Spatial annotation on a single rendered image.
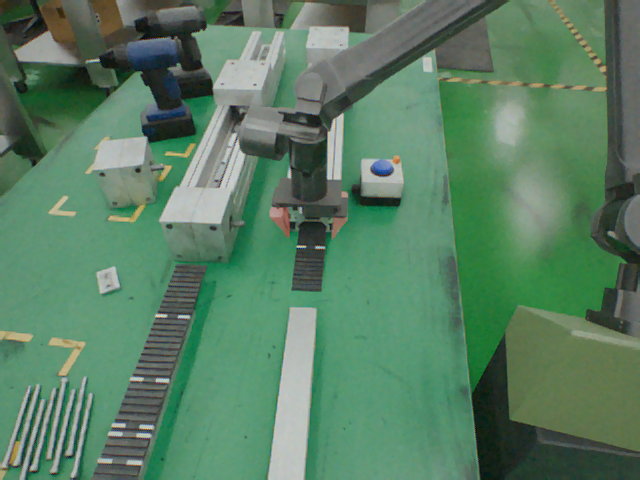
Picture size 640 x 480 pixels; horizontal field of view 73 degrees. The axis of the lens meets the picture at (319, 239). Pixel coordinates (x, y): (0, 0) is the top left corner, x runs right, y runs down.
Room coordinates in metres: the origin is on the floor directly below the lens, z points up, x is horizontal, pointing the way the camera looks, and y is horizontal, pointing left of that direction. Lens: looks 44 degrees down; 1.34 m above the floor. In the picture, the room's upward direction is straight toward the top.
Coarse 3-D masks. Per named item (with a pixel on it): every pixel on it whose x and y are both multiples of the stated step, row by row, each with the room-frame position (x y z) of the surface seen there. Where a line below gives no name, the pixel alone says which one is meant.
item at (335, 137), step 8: (312, 64) 1.15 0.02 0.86; (336, 120) 0.85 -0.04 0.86; (336, 128) 0.82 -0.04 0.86; (328, 136) 0.85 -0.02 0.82; (336, 136) 0.79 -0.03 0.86; (328, 144) 0.82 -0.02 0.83; (336, 144) 0.76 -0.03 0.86; (328, 152) 0.79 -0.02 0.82; (336, 152) 0.73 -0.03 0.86; (328, 160) 0.70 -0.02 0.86; (336, 160) 0.70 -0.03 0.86; (328, 168) 0.67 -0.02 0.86; (336, 168) 0.67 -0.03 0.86; (288, 176) 0.65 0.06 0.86; (328, 176) 0.65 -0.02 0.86; (336, 176) 0.65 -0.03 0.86; (296, 208) 0.60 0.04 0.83; (296, 216) 0.59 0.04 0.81; (296, 224) 0.59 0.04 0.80; (328, 224) 0.59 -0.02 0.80
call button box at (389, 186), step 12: (372, 168) 0.71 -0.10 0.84; (396, 168) 0.71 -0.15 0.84; (360, 180) 0.72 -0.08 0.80; (372, 180) 0.67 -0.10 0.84; (384, 180) 0.67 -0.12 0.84; (396, 180) 0.67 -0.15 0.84; (360, 192) 0.69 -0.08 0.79; (372, 192) 0.66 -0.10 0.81; (384, 192) 0.66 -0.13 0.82; (396, 192) 0.66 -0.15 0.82; (372, 204) 0.66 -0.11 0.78; (384, 204) 0.66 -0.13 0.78; (396, 204) 0.66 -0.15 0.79
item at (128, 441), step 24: (192, 264) 0.47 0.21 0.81; (168, 288) 0.42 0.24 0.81; (192, 288) 0.43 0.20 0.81; (168, 312) 0.38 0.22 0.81; (168, 336) 0.34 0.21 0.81; (144, 360) 0.30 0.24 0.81; (168, 360) 0.30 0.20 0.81; (144, 384) 0.27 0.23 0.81; (120, 408) 0.23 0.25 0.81; (144, 408) 0.23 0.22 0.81; (120, 432) 0.21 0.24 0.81; (144, 432) 0.21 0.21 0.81; (120, 456) 0.18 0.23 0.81; (144, 456) 0.18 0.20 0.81
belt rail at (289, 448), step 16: (304, 320) 0.37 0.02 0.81; (288, 336) 0.34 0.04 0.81; (304, 336) 0.34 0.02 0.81; (288, 352) 0.32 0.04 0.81; (304, 352) 0.32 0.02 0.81; (288, 368) 0.29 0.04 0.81; (304, 368) 0.29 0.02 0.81; (288, 384) 0.27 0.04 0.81; (304, 384) 0.27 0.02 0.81; (288, 400) 0.25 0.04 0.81; (304, 400) 0.25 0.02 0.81; (288, 416) 0.23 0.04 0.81; (304, 416) 0.23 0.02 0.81; (288, 432) 0.21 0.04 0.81; (304, 432) 0.21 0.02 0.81; (272, 448) 0.19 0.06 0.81; (288, 448) 0.19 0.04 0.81; (304, 448) 0.19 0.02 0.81; (272, 464) 0.17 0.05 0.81; (288, 464) 0.17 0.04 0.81; (304, 464) 0.17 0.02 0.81
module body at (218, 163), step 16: (256, 32) 1.39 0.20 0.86; (256, 48) 1.30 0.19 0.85; (272, 48) 1.26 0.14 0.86; (272, 64) 1.15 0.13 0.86; (272, 80) 1.11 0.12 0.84; (272, 96) 1.09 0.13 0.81; (224, 112) 0.89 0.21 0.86; (208, 128) 0.82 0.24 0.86; (224, 128) 0.86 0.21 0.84; (208, 144) 0.76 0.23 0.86; (224, 144) 0.82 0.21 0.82; (192, 160) 0.70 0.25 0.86; (208, 160) 0.72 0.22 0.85; (224, 160) 0.74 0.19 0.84; (240, 160) 0.70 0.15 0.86; (256, 160) 0.81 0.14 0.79; (192, 176) 0.65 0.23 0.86; (208, 176) 0.70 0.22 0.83; (224, 176) 0.65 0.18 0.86; (240, 176) 0.66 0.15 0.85; (240, 192) 0.65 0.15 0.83; (240, 208) 0.63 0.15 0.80
